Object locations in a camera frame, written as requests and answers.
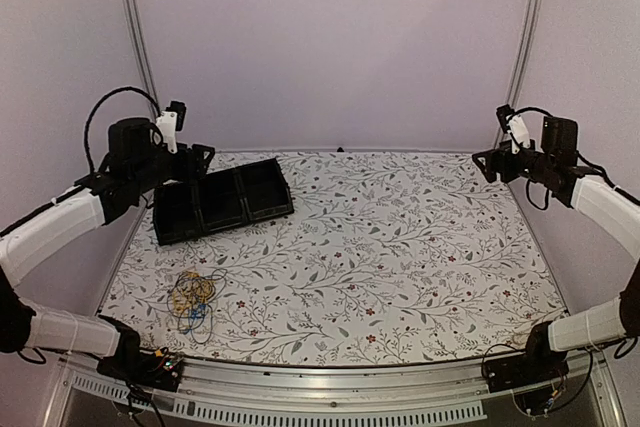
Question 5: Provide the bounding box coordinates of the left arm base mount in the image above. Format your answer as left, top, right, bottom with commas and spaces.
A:
97, 348, 184, 392

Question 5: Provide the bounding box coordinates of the right aluminium corner post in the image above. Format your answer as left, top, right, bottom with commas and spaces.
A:
492, 0, 550, 148

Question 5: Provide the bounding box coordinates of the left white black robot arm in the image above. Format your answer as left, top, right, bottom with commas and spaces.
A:
1, 101, 215, 381

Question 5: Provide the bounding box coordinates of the aluminium front rail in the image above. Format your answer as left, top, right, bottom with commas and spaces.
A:
43, 352, 627, 426

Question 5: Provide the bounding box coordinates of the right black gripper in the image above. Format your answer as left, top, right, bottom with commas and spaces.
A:
474, 139, 556, 184

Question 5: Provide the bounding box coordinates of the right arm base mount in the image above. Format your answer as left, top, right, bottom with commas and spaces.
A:
481, 352, 569, 393

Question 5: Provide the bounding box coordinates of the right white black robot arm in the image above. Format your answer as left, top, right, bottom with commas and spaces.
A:
472, 104, 639, 383

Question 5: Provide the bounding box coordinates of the floral tablecloth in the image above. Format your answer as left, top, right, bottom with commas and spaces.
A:
101, 152, 565, 366

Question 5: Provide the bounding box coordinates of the black cable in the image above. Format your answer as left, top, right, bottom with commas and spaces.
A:
167, 267, 229, 331

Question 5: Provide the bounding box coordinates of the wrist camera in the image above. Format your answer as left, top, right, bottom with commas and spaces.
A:
496, 104, 532, 154
155, 101, 187, 154

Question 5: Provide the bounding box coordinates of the blue cable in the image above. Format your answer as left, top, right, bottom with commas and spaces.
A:
177, 296, 219, 346

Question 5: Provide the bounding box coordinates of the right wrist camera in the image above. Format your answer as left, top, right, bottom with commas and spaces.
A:
496, 104, 532, 154

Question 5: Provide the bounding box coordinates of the black three-compartment bin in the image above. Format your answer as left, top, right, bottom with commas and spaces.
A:
152, 158, 294, 246

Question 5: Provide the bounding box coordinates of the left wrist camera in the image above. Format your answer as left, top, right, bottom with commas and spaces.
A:
155, 101, 187, 154

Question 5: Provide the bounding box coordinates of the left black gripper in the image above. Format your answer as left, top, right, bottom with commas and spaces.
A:
132, 143, 216, 195

